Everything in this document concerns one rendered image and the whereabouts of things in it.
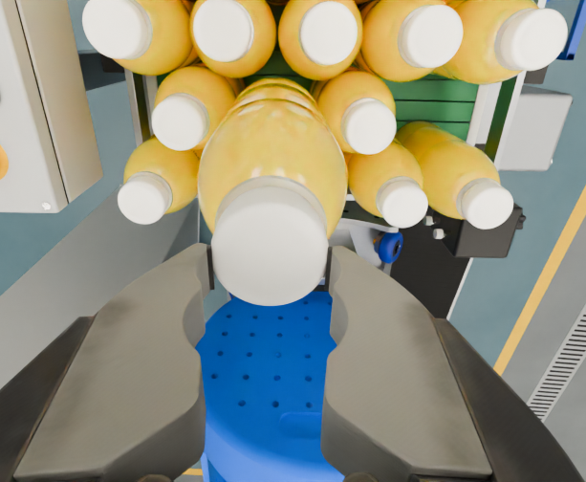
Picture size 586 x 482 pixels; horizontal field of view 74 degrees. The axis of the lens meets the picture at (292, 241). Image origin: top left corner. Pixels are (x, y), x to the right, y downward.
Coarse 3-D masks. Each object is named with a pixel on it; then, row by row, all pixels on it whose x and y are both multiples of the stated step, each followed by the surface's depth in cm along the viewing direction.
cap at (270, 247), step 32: (256, 192) 12; (288, 192) 13; (224, 224) 12; (256, 224) 12; (288, 224) 12; (320, 224) 13; (224, 256) 12; (256, 256) 12; (288, 256) 12; (320, 256) 12; (256, 288) 13; (288, 288) 13
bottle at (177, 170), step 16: (144, 144) 36; (160, 144) 36; (128, 160) 36; (144, 160) 34; (160, 160) 34; (176, 160) 35; (192, 160) 37; (128, 176) 34; (160, 176) 33; (176, 176) 35; (192, 176) 37; (176, 192) 35; (192, 192) 37; (176, 208) 37
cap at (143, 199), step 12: (132, 180) 32; (144, 180) 32; (156, 180) 33; (120, 192) 32; (132, 192) 32; (144, 192) 32; (156, 192) 32; (120, 204) 32; (132, 204) 32; (144, 204) 32; (156, 204) 32; (132, 216) 33; (144, 216) 33; (156, 216) 33
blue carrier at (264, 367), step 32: (224, 320) 46; (256, 320) 46; (288, 320) 46; (320, 320) 46; (224, 352) 41; (256, 352) 41; (288, 352) 41; (320, 352) 42; (224, 384) 37; (256, 384) 37; (288, 384) 38; (320, 384) 38; (224, 416) 34; (256, 416) 34; (288, 416) 35; (320, 416) 35; (224, 448) 33; (256, 448) 32; (288, 448) 32; (224, 480) 60; (256, 480) 32; (288, 480) 31; (320, 480) 30
